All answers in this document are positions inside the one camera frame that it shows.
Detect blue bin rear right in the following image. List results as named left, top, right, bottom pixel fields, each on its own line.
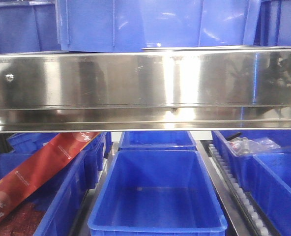
left=211, top=129, right=291, bottom=192

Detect blue bin front left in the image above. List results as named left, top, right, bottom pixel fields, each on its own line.
left=0, top=152, right=87, bottom=236

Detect blue bin rear left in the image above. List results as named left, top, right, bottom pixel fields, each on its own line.
left=7, top=132, right=112, bottom=189

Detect red printed package bag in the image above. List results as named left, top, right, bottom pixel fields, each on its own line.
left=0, top=132, right=100, bottom=222

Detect stainless steel shelf rail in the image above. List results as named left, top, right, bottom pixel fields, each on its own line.
left=0, top=46, right=291, bottom=133

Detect blue bin upper centre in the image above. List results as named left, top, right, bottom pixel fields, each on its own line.
left=56, top=0, right=261, bottom=53

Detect blue bin front right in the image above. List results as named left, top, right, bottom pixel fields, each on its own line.
left=252, top=153, right=291, bottom=236

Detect blue bin upper left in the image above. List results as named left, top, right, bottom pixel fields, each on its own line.
left=0, top=0, right=61, bottom=54

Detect clear plastic bags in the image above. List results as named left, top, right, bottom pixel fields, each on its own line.
left=229, top=137, right=281, bottom=156

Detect white roller track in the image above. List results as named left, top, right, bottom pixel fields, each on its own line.
left=208, top=144, right=271, bottom=236

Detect blue bin front centre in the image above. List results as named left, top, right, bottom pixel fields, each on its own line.
left=87, top=150, right=228, bottom=236

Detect blue bin rear centre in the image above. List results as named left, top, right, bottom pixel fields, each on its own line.
left=118, top=131, right=196, bottom=150

